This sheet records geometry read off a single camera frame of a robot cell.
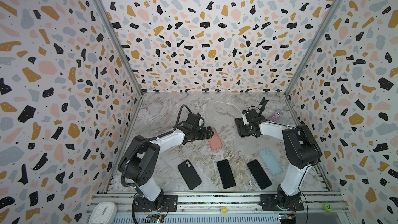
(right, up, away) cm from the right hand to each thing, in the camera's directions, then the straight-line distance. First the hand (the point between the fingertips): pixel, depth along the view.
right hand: (241, 125), depth 100 cm
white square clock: (-67, -35, -32) cm, 82 cm away
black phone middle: (-12, -24, -17) cm, 32 cm away
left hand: (-21, -2, -11) cm, 23 cm away
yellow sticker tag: (-14, -36, -29) cm, 48 cm away
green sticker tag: (+35, -35, -28) cm, 56 cm away
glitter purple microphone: (+25, +5, +6) cm, 26 cm away
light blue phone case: (+14, -19, -12) cm, 27 cm away
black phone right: (+6, -24, -17) cm, 30 cm away
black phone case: (-32, -24, -16) cm, 43 cm away
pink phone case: (-17, -10, -5) cm, 20 cm away
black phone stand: (+11, +15, -10) cm, 21 cm away
